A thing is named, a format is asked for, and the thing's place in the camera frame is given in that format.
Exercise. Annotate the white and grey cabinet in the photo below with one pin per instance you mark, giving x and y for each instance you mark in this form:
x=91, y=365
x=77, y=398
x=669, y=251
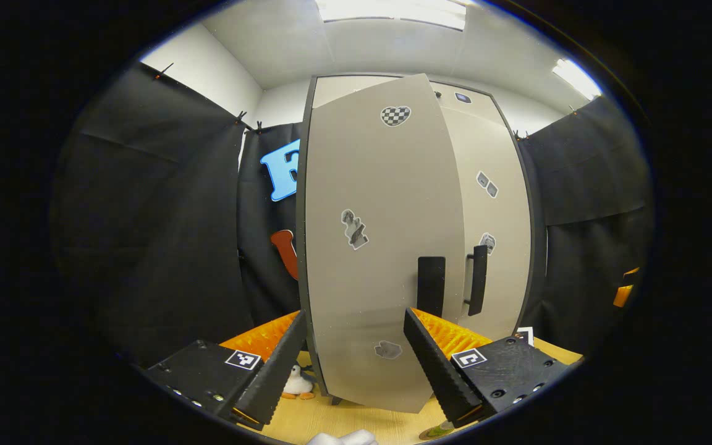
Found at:
x=536, y=247

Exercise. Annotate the green label clear bottle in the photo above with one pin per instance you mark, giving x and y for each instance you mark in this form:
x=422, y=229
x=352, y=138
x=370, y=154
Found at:
x=444, y=426

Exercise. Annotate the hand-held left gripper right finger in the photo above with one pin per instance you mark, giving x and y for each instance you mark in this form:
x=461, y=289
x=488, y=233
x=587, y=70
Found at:
x=436, y=371

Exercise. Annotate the plush penguin toy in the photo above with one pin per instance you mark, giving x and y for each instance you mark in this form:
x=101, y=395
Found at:
x=297, y=383

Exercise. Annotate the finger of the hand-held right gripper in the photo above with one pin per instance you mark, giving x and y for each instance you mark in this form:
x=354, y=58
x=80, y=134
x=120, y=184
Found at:
x=631, y=271
x=622, y=296

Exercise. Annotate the white cabinet door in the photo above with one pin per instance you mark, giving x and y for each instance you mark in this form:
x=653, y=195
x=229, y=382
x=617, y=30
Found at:
x=387, y=185
x=504, y=216

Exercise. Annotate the black backdrop cloth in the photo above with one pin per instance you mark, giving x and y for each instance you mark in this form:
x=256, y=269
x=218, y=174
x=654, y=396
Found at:
x=146, y=216

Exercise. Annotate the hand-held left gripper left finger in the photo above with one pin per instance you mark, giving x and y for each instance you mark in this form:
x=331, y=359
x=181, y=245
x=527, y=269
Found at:
x=275, y=377

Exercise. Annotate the ceiling light panel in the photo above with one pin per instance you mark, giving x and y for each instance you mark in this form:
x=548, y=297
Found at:
x=575, y=77

